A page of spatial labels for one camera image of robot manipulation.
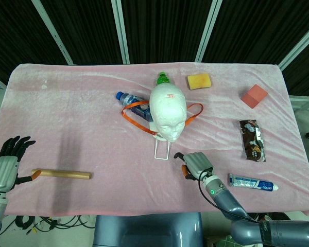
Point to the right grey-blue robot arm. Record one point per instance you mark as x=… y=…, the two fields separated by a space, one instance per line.
x=221 y=195

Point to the white foam mannequin head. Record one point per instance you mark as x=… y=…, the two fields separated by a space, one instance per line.
x=167 y=110

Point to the black pleated curtain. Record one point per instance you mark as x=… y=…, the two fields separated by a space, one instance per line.
x=164 y=25

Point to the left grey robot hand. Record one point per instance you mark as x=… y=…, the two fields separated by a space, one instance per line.
x=2 y=172

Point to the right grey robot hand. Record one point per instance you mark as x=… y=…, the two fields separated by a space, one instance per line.
x=198 y=164

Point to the grey side table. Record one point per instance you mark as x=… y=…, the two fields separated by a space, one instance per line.
x=305 y=115

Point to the blue water bottle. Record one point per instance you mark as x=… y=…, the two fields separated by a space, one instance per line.
x=141 y=112

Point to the wooden stick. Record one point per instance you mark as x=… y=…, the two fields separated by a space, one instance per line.
x=67 y=174

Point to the brown snack packet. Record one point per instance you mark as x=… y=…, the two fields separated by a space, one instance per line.
x=252 y=140

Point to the pink foam block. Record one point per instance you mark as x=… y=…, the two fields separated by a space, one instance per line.
x=255 y=96

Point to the pink velvet tablecloth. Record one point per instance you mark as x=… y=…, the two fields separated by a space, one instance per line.
x=67 y=115

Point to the yellow sponge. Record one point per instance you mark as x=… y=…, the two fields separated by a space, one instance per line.
x=199 y=81

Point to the grey-blue robot torso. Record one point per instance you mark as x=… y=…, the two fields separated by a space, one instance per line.
x=146 y=231

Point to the white frame post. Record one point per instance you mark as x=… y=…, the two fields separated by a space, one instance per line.
x=208 y=31
x=121 y=31
x=54 y=33
x=298 y=43

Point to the green tiled box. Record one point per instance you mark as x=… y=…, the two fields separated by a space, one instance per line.
x=230 y=242

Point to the green-capped bottle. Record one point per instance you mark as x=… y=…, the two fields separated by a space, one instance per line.
x=162 y=79

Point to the white blue toothpaste tube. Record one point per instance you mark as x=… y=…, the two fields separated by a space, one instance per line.
x=249 y=183

